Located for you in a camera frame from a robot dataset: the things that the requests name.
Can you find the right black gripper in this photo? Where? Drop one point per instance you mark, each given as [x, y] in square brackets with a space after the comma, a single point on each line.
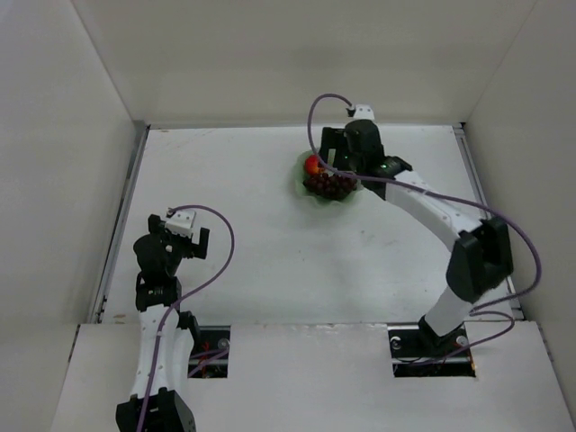
[337, 147]

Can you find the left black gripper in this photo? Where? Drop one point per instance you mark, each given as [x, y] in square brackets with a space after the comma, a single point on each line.
[175, 243]

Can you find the red fake pomegranate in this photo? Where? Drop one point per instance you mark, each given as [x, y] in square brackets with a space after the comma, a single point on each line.
[312, 166]

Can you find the dark red fake grapes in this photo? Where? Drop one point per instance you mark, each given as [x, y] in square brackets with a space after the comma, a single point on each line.
[330, 187]

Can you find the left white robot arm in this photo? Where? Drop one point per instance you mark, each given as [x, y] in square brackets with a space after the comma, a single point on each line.
[167, 334]

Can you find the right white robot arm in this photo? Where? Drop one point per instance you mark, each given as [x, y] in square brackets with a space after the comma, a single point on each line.
[480, 251]

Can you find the green scalloped fruit bowl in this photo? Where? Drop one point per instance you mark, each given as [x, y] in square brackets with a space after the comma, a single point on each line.
[298, 190]

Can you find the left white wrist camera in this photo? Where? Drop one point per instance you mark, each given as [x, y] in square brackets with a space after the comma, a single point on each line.
[180, 222]

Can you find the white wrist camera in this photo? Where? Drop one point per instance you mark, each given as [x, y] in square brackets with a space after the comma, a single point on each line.
[360, 112]
[180, 222]

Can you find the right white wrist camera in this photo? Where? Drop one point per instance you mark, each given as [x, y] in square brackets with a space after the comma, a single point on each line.
[360, 112]

